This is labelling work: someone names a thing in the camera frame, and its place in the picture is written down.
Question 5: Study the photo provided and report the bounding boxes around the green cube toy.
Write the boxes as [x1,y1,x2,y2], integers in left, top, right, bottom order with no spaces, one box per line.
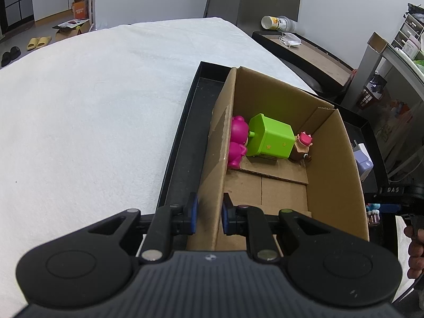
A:
[244,113,296,161]

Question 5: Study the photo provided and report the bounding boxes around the pair of black slippers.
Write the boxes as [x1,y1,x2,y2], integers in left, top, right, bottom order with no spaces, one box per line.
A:
[1,47,21,67]

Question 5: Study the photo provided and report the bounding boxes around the brown cardboard box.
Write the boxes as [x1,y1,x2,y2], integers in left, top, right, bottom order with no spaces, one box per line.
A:
[186,66,370,252]

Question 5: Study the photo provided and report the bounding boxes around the blue figurine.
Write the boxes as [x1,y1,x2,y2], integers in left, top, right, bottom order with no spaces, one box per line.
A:
[366,202,382,226]

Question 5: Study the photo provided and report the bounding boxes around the grey desk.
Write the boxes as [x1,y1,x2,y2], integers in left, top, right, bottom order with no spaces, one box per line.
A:
[344,32,424,179]

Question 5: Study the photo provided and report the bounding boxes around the brown figurine with pink hat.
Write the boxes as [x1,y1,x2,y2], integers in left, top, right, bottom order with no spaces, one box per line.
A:
[291,132,313,163]

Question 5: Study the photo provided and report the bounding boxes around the black shallow tray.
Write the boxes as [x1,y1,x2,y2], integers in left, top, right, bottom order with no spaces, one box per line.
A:
[156,61,398,259]

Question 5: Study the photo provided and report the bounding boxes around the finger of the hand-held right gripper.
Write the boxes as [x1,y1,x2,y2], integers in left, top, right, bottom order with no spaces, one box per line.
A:
[364,190,402,214]

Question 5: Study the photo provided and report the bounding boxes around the person's right hand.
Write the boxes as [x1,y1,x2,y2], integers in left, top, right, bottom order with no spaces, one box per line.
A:
[404,226,424,279]

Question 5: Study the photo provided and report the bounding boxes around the orange box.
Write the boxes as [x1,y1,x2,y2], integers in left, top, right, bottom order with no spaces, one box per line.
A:
[71,0,89,20]

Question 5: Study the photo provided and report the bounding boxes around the black tray with cardboard liner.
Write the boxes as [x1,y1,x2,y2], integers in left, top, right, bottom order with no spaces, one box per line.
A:
[252,30,355,100]

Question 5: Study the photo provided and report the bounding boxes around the open cardboard box on floor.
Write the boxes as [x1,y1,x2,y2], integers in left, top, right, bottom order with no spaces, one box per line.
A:
[52,20,91,42]

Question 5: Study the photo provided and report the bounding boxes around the white narrow rack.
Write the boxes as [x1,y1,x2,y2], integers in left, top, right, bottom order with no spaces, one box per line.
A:
[83,0,97,32]

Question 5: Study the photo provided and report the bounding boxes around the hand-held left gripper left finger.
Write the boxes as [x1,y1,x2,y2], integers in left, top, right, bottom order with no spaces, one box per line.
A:
[79,192,200,264]

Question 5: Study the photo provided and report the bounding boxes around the lilac cube toy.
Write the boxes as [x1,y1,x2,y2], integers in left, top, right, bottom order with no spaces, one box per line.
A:
[352,139,374,182]

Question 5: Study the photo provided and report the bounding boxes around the white face mask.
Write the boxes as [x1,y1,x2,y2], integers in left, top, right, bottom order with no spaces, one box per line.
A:
[278,32,303,47]

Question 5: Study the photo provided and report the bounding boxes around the pink bear figurine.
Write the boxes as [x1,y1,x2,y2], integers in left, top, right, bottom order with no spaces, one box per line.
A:
[227,116,250,169]

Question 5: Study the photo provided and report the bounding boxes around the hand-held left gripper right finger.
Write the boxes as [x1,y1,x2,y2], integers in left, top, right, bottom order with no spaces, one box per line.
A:
[221,193,338,263]

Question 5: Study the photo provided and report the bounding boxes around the clear drawer organizer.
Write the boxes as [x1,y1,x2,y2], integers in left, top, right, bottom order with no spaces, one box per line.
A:
[391,3,424,51]

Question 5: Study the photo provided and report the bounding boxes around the red basket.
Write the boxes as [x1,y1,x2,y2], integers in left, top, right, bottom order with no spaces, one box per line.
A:
[356,84,382,111]

